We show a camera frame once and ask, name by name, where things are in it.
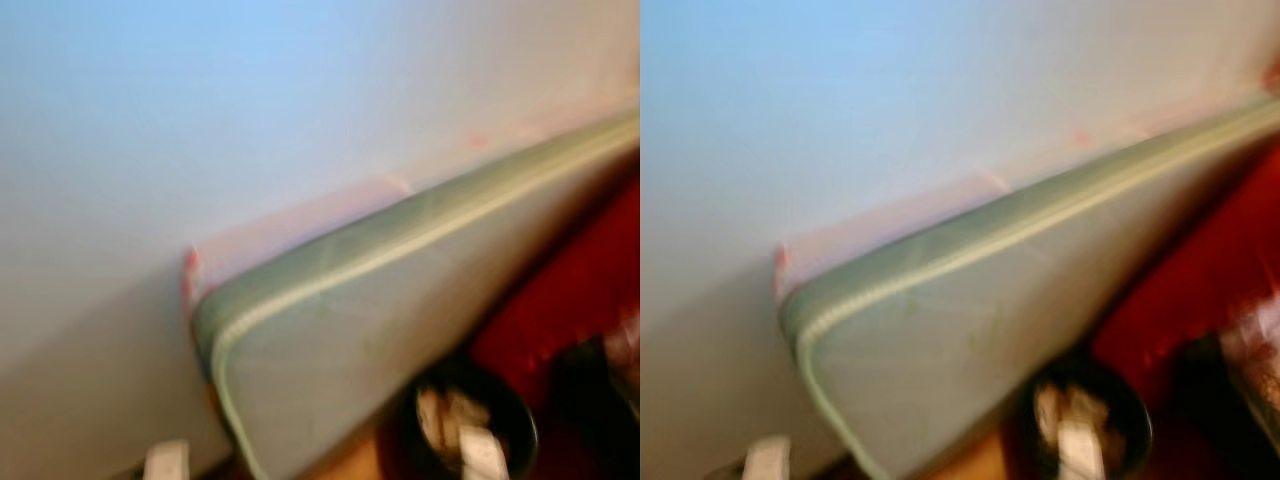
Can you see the red cushion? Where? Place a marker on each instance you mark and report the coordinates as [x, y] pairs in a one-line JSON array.
[[570, 290], [1190, 280]]

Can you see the white crumpled plastic bag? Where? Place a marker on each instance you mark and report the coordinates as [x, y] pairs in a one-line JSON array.
[[1258, 350], [628, 350]]

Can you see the black plastic bag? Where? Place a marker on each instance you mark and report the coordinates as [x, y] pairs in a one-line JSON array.
[[1215, 400], [590, 410]]

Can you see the white green quilted mattress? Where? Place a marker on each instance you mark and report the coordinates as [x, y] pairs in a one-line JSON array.
[[400, 330], [960, 340]]

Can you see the crumpled paper waste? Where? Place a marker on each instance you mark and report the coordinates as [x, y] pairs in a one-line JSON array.
[[1062, 405], [440, 415]]

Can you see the black round bin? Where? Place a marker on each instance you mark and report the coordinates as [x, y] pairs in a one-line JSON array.
[[415, 420], [1030, 425]]

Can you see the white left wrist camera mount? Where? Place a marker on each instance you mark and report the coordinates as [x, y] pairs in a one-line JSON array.
[[766, 458], [167, 462]]

